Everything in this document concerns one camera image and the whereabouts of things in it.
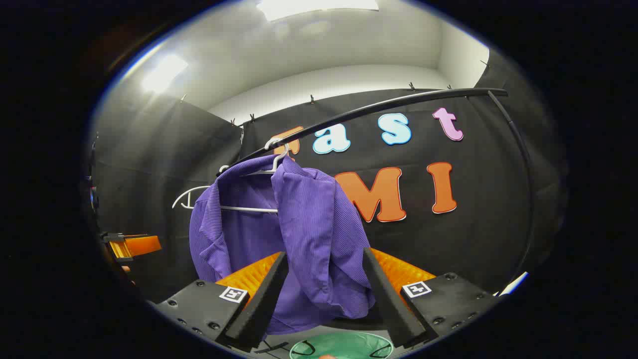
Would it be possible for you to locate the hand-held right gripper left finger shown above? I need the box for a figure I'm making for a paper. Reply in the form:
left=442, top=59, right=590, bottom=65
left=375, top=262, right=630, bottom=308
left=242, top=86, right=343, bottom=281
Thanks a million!
left=154, top=251, right=290, bottom=351

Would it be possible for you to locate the green laundry hamper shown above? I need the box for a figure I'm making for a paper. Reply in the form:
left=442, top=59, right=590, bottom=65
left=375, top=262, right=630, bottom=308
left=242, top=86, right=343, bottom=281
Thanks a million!
left=289, top=332, right=394, bottom=359

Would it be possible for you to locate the black backdrop cloth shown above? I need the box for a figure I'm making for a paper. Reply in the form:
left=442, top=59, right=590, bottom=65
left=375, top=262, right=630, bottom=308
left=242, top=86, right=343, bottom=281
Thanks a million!
left=92, top=47, right=569, bottom=305

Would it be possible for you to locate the purple ribbed shirt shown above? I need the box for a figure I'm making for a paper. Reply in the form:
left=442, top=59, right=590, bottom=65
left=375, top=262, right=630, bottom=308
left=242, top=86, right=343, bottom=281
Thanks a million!
left=188, top=155, right=375, bottom=336

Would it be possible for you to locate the ceiling light panel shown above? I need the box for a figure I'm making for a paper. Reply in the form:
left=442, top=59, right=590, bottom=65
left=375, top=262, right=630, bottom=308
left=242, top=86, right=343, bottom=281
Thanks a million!
left=142, top=54, right=188, bottom=94

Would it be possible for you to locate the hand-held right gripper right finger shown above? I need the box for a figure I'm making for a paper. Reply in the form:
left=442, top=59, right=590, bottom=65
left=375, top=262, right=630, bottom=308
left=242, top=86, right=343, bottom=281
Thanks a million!
left=362, top=247, right=500, bottom=349

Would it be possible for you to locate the white plastic clothes hanger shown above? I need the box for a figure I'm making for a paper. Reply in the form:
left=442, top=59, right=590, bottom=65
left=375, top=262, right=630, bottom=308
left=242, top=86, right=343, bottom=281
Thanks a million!
left=218, top=137, right=291, bottom=215
left=172, top=185, right=212, bottom=210

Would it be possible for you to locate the black metal clothes rack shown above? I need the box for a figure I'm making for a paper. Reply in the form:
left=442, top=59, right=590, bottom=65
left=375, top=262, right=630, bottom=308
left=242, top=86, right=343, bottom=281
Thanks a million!
left=217, top=88, right=535, bottom=285

